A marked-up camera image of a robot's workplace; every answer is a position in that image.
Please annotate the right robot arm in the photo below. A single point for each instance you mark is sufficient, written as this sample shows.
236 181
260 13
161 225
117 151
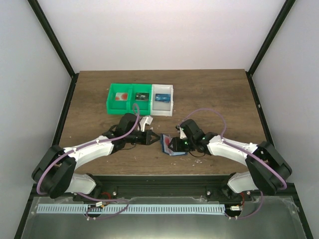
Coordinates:
267 169

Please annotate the green bin middle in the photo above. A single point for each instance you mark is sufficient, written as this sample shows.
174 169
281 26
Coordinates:
144 106

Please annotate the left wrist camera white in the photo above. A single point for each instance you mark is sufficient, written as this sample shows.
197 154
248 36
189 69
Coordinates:
146 120

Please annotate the black frame post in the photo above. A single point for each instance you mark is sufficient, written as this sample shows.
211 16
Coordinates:
283 13
40 15

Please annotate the green bin left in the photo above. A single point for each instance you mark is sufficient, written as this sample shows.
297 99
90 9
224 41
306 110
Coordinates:
117 107

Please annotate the red white card in holder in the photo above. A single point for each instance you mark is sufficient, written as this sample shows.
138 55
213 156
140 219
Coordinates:
165 142

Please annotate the blue card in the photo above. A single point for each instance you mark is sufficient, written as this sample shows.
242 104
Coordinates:
165 98

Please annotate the light blue slotted cable duct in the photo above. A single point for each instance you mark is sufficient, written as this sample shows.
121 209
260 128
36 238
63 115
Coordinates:
197 209

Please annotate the white bin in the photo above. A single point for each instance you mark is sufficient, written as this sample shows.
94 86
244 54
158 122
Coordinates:
160 108

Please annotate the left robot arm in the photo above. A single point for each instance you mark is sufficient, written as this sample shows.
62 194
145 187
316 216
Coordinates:
55 173

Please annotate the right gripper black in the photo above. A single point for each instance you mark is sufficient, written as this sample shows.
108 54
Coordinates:
177 144

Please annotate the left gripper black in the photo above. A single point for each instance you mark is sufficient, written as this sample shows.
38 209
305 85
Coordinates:
146 137

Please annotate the dark green card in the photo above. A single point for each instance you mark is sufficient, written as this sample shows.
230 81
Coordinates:
142 96

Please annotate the navy blue card holder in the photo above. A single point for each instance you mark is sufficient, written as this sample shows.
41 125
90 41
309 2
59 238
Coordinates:
172 152

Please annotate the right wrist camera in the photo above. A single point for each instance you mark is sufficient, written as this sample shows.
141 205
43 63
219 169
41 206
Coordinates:
182 135

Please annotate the green bin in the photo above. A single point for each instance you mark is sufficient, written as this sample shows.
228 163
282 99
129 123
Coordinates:
144 106
117 107

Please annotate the left black frame post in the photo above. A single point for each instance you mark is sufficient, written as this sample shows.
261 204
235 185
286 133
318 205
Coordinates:
40 15

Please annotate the right black frame post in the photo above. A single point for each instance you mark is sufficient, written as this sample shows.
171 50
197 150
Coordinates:
283 13

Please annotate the black aluminium frame rail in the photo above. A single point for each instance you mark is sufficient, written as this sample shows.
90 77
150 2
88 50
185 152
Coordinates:
211 187

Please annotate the red white card in bin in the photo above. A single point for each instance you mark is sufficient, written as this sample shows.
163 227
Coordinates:
121 96

